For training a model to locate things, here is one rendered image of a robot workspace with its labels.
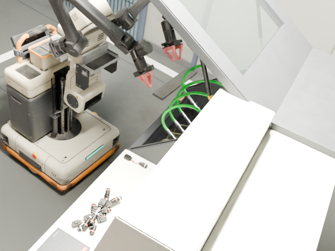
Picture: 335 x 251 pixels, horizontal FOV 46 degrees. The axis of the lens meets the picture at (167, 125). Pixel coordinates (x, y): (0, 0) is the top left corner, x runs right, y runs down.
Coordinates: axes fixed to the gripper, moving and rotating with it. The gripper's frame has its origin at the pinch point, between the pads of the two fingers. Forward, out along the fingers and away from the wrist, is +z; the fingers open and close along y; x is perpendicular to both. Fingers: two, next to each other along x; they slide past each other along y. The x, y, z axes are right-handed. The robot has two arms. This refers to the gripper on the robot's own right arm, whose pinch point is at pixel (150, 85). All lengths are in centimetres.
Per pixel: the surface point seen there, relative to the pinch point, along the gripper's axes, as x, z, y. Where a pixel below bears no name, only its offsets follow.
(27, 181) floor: -31, 32, -138
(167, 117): 16.0, 21.0, -17.1
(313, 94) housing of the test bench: 25, 29, 66
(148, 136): -3.5, 24.3, -13.7
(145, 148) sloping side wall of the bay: -18.1, 25.8, 0.6
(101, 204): -54, 35, 7
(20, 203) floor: -45, 42, -128
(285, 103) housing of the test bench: 9, 25, 64
